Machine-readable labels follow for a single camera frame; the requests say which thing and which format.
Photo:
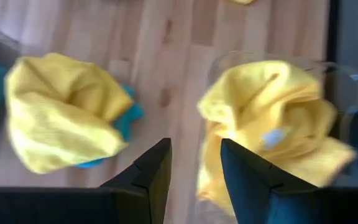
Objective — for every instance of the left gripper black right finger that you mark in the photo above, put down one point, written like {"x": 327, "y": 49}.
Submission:
{"x": 291, "y": 205}

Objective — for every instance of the clear plastic basket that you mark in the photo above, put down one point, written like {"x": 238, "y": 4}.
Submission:
{"x": 11, "y": 46}

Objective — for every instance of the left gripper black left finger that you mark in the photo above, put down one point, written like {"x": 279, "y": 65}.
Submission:
{"x": 120, "y": 205}

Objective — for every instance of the yellow microfiber towel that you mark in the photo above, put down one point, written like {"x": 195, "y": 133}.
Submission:
{"x": 64, "y": 118}
{"x": 346, "y": 90}
{"x": 242, "y": 1}
{"x": 269, "y": 102}

